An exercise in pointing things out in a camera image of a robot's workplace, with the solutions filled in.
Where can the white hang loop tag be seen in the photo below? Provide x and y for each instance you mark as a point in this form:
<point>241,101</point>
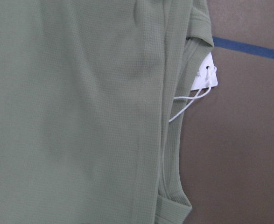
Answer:
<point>205,79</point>

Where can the blue tape grid lines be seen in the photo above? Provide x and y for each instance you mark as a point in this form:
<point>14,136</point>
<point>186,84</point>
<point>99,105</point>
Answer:
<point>243,47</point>

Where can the sage green long-sleeve shirt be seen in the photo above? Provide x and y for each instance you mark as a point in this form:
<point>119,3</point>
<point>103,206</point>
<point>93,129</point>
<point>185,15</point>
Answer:
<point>91,99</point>

